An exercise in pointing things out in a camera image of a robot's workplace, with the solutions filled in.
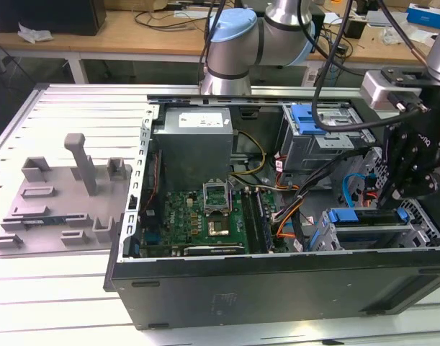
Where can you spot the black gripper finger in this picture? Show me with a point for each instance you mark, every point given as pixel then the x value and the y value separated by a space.
pixel 392 151
pixel 417 185

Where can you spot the hard disk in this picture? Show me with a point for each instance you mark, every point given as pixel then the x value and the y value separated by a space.
pixel 344 216

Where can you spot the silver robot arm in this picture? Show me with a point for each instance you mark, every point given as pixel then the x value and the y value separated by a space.
pixel 241 39

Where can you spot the metal disk bay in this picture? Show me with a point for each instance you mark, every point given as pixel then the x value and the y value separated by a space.
pixel 414 236

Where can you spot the white box with phone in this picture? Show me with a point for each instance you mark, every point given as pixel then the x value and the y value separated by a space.
pixel 430 39

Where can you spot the wooden workbench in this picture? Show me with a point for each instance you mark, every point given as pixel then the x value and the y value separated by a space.
pixel 133 39
pixel 385 52

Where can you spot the metal optical drive cage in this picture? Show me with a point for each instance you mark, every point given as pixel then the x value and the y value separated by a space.
pixel 306 151

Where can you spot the blue plastic bay latch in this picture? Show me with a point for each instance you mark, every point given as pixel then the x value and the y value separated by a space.
pixel 304 119

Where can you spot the clear plastic bag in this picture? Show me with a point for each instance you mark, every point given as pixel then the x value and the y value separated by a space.
pixel 389 36

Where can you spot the blue cardboard box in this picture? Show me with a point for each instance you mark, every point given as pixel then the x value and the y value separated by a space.
pixel 428 16

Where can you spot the flat silver device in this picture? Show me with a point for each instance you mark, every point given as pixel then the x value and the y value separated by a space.
pixel 374 18

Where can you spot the small black cube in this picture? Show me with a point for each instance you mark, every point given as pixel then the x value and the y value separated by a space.
pixel 358 29

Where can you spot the installed RAM stick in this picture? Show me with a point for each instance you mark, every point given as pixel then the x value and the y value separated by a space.
pixel 263 223

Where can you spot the narrow black box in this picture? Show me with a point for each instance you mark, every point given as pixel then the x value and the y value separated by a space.
pixel 319 21

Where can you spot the black RAM slot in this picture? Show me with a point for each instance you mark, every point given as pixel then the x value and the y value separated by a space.
pixel 253 223
pixel 245 216

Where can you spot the black PC case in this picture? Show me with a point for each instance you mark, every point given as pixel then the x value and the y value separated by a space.
pixel 277 295

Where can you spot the CPU socket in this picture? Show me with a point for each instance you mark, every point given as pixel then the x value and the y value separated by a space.
pixel 217 227

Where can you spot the grey power supply unit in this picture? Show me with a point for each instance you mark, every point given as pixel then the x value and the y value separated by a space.
pixel 191 151

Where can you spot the black graphics card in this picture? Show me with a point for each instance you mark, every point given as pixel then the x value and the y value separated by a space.
pixel 212 250

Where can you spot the green motherboard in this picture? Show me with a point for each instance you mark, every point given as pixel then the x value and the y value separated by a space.
pixel 183 216

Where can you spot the white paper sheet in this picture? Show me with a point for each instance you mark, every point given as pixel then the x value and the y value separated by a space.
pixel 187 14

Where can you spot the grey parts rack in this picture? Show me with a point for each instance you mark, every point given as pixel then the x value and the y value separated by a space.
pixel 61 202

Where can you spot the RAM stick on rack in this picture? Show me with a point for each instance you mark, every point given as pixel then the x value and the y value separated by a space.
pixel 43 220

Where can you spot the black computer tower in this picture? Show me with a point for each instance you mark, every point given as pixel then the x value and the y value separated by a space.
pixel 61 18

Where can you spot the crumpled plastic bag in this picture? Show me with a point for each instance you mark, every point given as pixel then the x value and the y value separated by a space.
pixel 34 35

